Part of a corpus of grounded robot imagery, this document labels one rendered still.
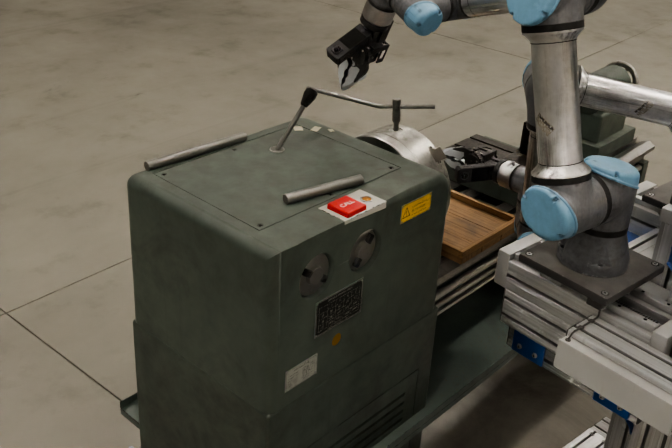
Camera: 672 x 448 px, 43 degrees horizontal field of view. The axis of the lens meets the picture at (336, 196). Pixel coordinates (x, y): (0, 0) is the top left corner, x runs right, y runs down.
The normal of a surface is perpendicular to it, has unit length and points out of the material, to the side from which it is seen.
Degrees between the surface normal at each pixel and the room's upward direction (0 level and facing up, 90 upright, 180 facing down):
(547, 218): 97
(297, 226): 0
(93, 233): 0
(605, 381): 90
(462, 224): 0
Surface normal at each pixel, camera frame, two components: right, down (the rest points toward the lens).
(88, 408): 0.05, -0.89
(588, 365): -0.76, 0.26
